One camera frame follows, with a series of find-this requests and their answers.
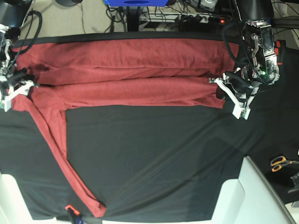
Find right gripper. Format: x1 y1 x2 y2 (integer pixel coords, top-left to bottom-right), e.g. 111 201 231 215
0 25 39 112

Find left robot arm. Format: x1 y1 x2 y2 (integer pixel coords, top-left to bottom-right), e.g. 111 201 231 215
209 0 280 119

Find black stand post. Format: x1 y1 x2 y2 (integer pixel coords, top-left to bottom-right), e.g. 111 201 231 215
125 6 142 32

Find red long-sleeve shirt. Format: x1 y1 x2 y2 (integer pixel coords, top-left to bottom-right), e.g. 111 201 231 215
12 38 235 217

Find white power strip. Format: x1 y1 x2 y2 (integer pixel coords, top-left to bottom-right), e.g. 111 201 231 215
139 12 231 25

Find red and black clamp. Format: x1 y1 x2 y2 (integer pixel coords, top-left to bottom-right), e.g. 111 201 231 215
274 40 286 65

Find yellow-handled scissors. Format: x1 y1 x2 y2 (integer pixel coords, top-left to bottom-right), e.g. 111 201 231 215
270 156 299 172

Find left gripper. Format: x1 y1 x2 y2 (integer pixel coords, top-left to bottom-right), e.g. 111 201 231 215
208 20 280 120

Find blue plastic box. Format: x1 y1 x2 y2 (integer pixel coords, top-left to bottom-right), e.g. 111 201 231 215
103 0 168 7

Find blue clamp at bottom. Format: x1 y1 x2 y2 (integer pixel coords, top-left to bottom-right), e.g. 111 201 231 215
64 205 86 224

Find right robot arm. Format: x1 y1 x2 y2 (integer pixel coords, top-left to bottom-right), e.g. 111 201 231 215
0 0 43 112

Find black table cloth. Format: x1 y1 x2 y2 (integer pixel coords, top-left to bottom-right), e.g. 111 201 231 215
0 32 299 221

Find white table frame right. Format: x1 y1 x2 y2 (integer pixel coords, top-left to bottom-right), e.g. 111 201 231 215
211 156 296 224

